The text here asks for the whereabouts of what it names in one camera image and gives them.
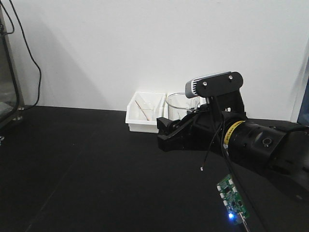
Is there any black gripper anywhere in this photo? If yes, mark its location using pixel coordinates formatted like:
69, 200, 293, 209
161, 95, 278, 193
157, 91, 247, 152

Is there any clear glass beaker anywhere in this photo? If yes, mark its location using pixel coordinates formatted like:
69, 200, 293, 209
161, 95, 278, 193
166, 92, 201, 121

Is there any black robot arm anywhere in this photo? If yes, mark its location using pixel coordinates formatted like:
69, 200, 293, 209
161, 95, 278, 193
157, 91, 309, 202

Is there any large beaker in left bin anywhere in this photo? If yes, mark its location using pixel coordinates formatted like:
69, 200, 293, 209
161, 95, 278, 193
139, 102, 154, 121

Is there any left white storage bin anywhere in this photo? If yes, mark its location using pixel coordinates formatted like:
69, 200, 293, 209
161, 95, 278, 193
125, 92, 167, 133

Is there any green circuit board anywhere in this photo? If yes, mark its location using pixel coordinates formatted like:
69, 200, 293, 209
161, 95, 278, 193
216, 174, 250, 225

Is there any glass fronted metal case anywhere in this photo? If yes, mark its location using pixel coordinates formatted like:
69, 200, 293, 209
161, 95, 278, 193
0, 3, 28, 130

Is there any thin loose black wire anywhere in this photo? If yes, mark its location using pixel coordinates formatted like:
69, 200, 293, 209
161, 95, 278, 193
199, 125, 222, 172

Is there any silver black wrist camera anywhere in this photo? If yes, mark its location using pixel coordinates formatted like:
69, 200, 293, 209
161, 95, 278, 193
185, 72, 243, 99

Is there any black cable to board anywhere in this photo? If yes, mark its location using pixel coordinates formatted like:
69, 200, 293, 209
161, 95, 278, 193
212, 96, 267, 232

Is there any black wall power cable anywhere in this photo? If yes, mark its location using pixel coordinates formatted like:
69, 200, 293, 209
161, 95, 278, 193
0, 0, 42, 109

